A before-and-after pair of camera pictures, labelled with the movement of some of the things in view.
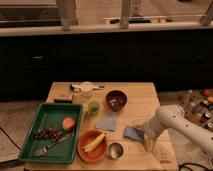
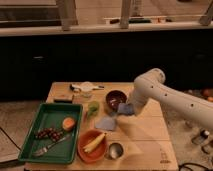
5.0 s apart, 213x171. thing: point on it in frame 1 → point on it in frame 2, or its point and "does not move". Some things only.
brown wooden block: [63, 98] does not move
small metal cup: [116, 150] does not move
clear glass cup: [86, 89] does not move
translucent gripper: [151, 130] → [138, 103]
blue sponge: [134, 133] → [126, 108]
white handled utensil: [76, 88] does not move
